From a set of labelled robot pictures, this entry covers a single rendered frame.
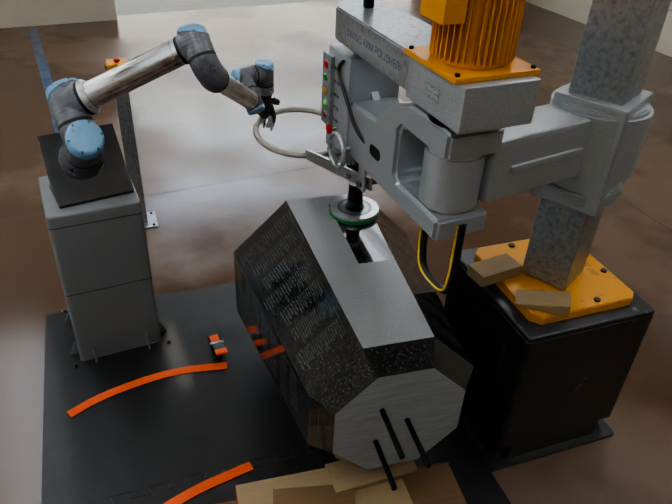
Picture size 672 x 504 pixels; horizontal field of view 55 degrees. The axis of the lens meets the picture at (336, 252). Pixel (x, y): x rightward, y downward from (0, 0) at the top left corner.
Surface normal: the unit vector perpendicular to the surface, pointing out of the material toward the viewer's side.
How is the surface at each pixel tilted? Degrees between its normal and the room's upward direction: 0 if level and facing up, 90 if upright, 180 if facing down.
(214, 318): 0
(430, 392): 90
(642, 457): 0
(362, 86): 90
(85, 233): 90
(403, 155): 90
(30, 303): 0
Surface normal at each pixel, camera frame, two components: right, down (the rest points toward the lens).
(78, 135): 0.44, -0.11
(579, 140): 0.51, 0.51
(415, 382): 0.27, 0.56
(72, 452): 0.04, -0.82
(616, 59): -0.65, 0.41
